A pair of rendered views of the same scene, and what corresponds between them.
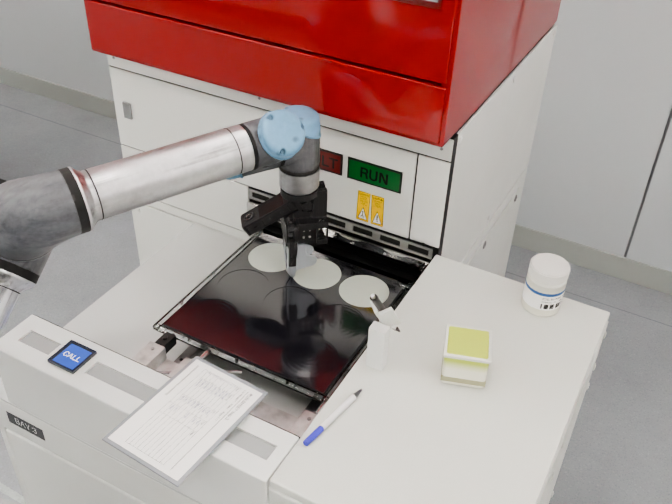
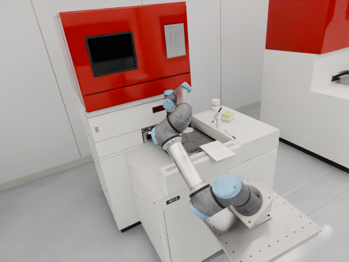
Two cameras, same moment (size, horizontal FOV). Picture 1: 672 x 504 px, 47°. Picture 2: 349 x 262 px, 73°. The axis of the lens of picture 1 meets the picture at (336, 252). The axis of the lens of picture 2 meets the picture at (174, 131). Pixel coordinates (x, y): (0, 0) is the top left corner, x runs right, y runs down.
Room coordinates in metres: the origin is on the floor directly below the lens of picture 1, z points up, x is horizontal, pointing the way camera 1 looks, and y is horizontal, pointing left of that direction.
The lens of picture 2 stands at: (0.22, 1.36, 1.76)
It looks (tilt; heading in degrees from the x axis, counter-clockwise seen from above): 27 degrees down; 307
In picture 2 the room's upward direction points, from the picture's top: 6 degrees counter-clockwise
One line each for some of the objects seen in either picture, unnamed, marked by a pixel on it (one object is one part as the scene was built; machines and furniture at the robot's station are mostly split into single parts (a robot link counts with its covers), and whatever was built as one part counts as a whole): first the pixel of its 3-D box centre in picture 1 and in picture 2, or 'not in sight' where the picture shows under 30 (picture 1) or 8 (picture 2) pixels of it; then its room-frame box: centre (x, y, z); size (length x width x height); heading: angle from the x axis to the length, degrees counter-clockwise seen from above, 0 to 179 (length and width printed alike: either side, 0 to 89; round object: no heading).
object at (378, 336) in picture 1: (383, 329); (217, 119); (0.92, -0.08, 1.03); 0.06 x 0.04 x 0.13; 153
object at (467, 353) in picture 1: (465, 356); (227, 116); (0.90, -0.22, 1.00); 0.07 x 0.07 x 0.07; 81
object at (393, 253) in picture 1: (334, 247); (168, 130); (1.33, 0.00, 0.89); 0.44 x 0.02 x 0.10; 63
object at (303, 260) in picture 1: (302, 261); not in sight; (1.20, 0.07, 0.95); 0.06 x 0.03 x 0.09; 104
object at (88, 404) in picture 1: (141, 417); (202, 166); (0.84, 0.31, 0.89); 0.55 x 0.09 x 0.14; 63
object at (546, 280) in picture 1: (545, 285); (215, 105); (1.08, -0.38, 1.01); 0.07 x 0.07 x 0.10
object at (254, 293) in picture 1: (289, 304); (182, 139); (1.13, 0.09, 0.90); 0.34 x 0.34 x 0.01; 63
